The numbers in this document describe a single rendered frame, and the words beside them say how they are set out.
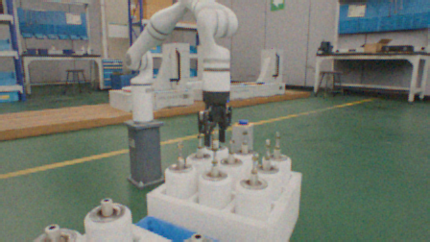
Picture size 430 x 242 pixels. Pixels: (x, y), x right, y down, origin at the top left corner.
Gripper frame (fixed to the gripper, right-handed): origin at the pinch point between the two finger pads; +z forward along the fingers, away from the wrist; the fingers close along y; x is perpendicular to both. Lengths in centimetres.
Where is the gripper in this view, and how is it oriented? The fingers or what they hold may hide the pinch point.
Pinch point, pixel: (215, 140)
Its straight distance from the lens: 75.9
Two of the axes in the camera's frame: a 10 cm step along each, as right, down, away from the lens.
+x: -8.2, -1.3, 5.6
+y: 5.7, -1.8, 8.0
